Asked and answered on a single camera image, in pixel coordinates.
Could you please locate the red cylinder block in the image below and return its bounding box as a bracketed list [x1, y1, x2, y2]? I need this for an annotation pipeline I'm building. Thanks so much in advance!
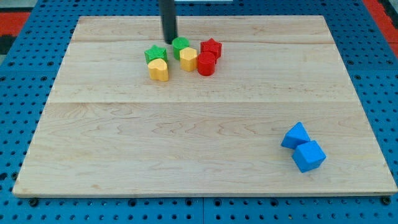
[197, 52, 216, 76]

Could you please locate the yellow hexagon block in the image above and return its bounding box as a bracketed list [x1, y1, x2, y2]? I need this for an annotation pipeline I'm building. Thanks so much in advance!
[180, 47, 197, 72]

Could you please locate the yellow heart block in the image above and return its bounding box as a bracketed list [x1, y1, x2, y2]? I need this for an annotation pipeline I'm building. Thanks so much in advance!
[147, 58, 169, 82]

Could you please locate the red star block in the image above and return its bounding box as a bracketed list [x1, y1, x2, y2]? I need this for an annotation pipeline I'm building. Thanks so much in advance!
[200, 38, 223, 59]

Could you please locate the green cylinder block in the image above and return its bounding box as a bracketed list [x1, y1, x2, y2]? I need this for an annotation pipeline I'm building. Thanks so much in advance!
[172, 37, 190, 60]

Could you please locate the green star block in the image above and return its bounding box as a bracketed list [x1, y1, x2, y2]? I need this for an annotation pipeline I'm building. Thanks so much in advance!
[144, 45, 168, 64]

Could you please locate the wooden board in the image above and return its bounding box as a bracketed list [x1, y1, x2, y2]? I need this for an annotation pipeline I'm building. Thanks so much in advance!
[12, 16, 397, 198]

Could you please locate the blue triangle block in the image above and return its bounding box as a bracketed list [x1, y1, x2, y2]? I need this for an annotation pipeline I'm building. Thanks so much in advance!
[281, 122, 311, 149]

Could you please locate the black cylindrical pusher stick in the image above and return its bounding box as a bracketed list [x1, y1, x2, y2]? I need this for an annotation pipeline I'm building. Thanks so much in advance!
[159, 0, 178, 44]

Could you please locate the blue cube block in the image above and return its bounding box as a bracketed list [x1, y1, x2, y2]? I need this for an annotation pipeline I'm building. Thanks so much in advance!
[292, 141, 326, 173]

